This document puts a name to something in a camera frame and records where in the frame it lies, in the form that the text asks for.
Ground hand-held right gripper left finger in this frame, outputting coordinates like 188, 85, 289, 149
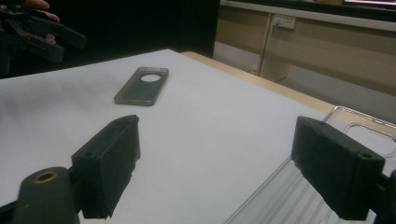
70, 114, 141, 219

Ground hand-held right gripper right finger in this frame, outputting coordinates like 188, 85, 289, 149
290, 116, 387, 221

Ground clear plastic slotted rack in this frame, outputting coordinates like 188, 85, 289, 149
222, 105, 396, 224

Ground dark translucent phone case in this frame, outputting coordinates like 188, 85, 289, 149
113, 66, 170, 107

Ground black curtain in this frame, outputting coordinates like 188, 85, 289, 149
0, 0, 221, 80

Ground white table sheet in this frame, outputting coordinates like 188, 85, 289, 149
0, 49, 396, 224

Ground light wooden bench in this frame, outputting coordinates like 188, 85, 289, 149
214, 0, 396, 97

